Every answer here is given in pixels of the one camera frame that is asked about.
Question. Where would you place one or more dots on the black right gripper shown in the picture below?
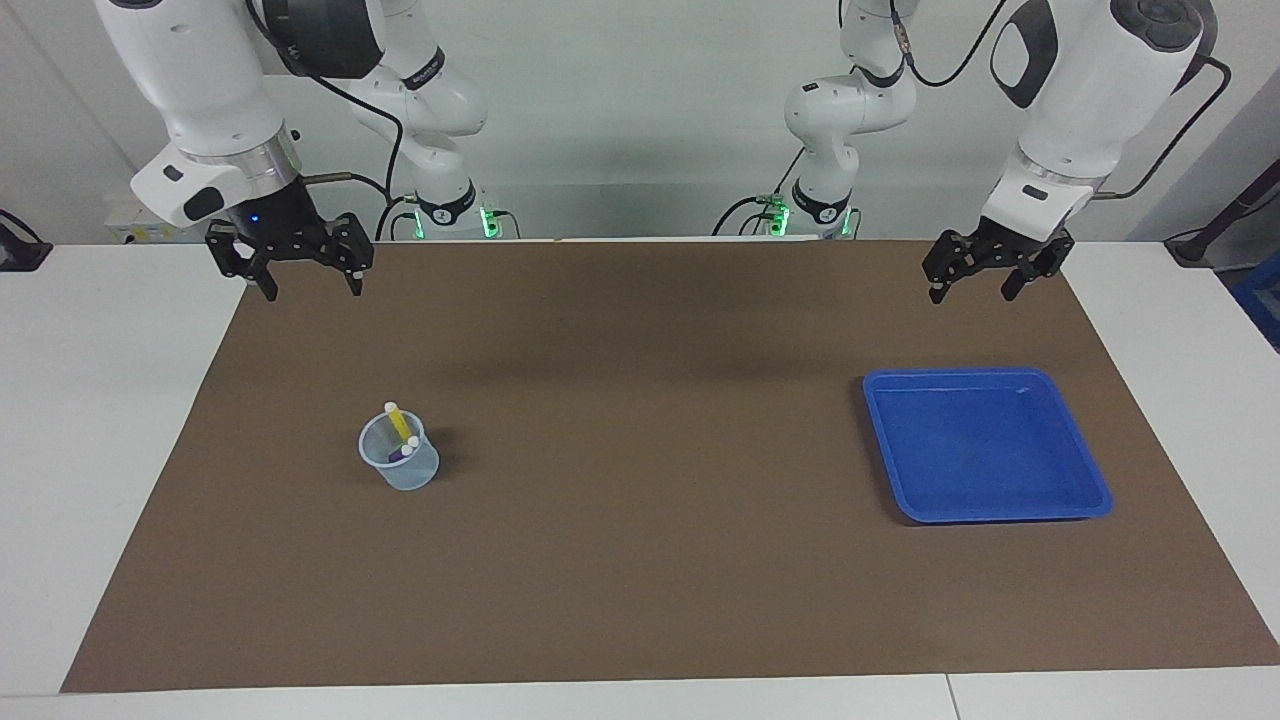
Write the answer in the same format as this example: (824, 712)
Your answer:
(280, 225)

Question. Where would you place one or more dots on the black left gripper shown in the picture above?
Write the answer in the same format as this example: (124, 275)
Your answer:
(1010, 245)

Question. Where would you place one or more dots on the yellow marker pen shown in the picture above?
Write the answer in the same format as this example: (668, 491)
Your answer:
(398, 422)

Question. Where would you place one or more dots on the purple marker pen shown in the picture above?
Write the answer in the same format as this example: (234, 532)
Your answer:
(398, 455)

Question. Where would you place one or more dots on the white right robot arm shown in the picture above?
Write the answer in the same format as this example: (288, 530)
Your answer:
(200, 100)

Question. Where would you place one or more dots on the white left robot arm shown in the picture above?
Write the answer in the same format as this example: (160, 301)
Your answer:
(850, 100)

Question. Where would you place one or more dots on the white box with yellow labels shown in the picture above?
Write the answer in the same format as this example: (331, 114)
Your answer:
(125, 232)

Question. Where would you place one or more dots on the blue plastic tray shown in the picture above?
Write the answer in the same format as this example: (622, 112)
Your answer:
(1000, 470)

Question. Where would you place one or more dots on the translucent plastic cup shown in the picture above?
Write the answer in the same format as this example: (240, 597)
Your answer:
(410, 475)

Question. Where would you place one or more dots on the blue crate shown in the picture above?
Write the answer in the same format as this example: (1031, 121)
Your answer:
(1262, 295)

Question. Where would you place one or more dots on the black table clamp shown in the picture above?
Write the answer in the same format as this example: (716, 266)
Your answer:
(20, 250)

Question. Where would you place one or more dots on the brown table mat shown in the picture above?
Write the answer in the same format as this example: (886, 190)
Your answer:
(640, 560)

